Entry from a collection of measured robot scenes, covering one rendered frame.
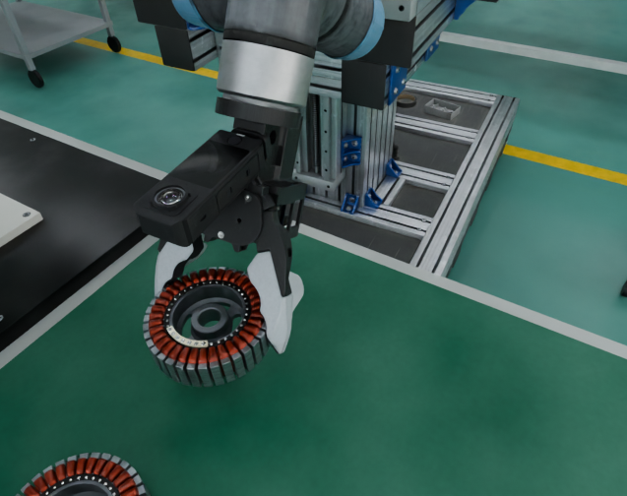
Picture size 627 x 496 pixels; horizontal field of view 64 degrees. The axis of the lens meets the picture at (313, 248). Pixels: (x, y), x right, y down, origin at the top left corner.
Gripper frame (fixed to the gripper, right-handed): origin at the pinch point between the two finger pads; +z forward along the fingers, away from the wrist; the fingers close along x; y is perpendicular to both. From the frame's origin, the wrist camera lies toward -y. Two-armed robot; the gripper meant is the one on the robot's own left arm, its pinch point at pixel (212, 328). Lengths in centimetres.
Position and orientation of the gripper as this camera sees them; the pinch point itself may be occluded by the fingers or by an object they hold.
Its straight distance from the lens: 46.5
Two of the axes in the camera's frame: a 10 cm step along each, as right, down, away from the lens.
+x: -9.0, -2.8, 3.4
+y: 4.0, -1.7, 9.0
